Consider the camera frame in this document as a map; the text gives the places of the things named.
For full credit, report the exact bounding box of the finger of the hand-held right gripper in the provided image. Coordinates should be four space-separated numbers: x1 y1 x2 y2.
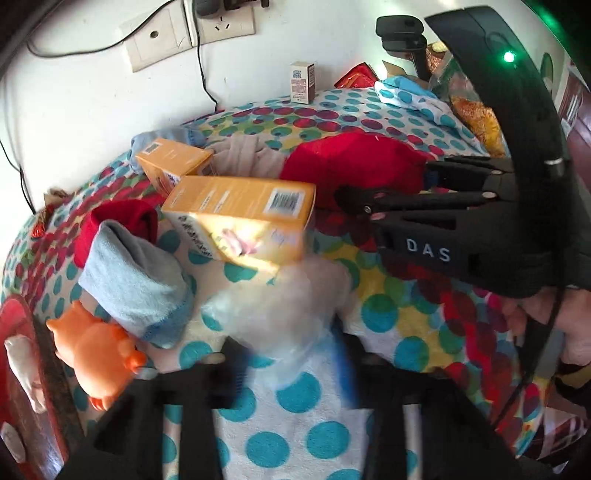
335 186 500 223
424 156 514 191

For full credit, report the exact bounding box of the person's right hand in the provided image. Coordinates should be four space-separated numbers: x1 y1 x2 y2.
501 286 591 370

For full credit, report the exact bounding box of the large orange box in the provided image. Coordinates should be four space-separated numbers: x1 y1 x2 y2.
161 175 317 278

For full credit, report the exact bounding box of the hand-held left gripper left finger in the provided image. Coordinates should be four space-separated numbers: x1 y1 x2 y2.
55 339 252 480

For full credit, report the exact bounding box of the white sock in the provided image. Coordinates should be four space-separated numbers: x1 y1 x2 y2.
0 422 26 462
4 335 47 414

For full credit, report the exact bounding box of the red snack packet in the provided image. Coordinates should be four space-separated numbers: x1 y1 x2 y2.
335 64 377 89

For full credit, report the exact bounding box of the white wall socket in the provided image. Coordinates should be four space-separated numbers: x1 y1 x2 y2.
121 7 194 72

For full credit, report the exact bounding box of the pale pink sock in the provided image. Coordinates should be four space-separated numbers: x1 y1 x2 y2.
210 136 289 178

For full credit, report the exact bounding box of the thin black cable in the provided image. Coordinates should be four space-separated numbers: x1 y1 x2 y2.
0 136 37 214

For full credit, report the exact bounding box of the cardboard box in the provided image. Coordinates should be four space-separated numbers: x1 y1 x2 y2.
382 60 428 85

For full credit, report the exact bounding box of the large red sock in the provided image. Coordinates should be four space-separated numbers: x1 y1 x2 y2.
279 131 428 210

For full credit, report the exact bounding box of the clear bag of snacks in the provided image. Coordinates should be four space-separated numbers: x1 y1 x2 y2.
427 41 509 158

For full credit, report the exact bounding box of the small red sock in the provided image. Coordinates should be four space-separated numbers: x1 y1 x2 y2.
74 200 160 268

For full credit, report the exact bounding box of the white and brown box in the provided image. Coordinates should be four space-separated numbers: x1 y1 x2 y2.
290 61 317 104

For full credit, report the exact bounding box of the red tray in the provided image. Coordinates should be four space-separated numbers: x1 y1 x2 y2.
0 293 86 480

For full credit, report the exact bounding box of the black clamp stand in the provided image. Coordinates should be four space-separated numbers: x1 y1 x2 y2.
375 15 430 81

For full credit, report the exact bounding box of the colourful dotted blanket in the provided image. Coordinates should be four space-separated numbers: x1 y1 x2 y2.
0 85 591 480

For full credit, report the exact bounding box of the black charger cable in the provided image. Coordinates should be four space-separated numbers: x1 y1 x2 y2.
196 39 220 112

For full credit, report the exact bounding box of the small orange box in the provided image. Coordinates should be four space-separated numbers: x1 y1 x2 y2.
134 137 215 195

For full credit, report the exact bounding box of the clear plastic bag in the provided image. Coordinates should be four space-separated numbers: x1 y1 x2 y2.
203 260 354 384

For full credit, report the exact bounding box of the orange toy animal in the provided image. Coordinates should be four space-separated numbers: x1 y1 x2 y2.
46 300 148 411

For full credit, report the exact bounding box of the looped black cable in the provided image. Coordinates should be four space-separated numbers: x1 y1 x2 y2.
25 7 185 58

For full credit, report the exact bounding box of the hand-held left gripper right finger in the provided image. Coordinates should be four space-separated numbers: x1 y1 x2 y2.
331 331 557 480

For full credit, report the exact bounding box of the wall power socket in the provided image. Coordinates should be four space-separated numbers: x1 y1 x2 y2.
185 0 256 44

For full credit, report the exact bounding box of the blue dotted white cloth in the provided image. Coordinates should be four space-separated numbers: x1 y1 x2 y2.
374 75 483 153

